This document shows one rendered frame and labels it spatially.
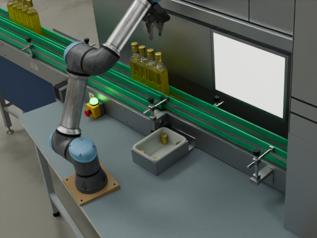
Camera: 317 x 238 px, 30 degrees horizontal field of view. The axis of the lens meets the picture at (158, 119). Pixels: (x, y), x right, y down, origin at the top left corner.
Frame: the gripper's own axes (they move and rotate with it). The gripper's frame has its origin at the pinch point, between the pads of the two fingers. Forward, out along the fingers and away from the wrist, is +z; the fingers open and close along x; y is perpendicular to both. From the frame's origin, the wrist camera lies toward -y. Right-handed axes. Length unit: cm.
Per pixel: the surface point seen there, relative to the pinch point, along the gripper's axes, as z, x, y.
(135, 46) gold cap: 10.1, 1.0, 15.8
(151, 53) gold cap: 10.3, 0.9, 4.2
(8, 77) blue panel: 68, 16, 141
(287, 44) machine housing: -12, -14, -66
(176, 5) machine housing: -11.9, -12.7, -2.2
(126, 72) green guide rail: 33.5, -2.8, 31.9
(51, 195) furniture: 105, 47, 57
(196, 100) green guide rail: 29.9, -3.4, -21.3
